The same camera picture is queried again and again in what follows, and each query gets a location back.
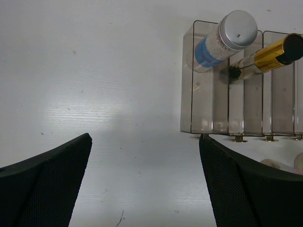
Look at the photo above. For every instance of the pink-lid spice jar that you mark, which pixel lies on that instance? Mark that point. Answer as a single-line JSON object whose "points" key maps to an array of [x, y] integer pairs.
{"points": [[298, 163]]}

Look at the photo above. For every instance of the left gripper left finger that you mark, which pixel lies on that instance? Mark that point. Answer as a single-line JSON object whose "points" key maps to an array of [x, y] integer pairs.
{"points": [[41, 191]]}

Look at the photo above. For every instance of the silver-lid blue-label bottle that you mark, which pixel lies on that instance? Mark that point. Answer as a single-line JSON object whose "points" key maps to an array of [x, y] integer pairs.
{"points": [[235, 32]]}

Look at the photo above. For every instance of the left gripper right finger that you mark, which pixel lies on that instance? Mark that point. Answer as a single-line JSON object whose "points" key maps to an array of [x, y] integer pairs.
{"points": [[247, 193]]}

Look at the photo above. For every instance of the clear organizer bin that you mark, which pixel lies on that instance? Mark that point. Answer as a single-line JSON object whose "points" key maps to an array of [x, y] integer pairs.
{"points": [[209, 103], [298, 99]]}

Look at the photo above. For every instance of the black-gold cap spice bottle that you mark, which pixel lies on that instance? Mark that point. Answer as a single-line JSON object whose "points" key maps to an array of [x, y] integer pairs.
{"points": [[279, 54]]}

